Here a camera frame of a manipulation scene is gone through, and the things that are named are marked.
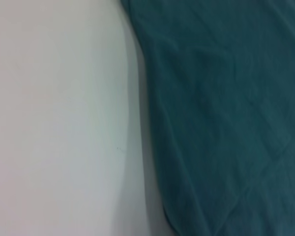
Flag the blue shirt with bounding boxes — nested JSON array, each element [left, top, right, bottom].
[[120, 0, 295, 236]]

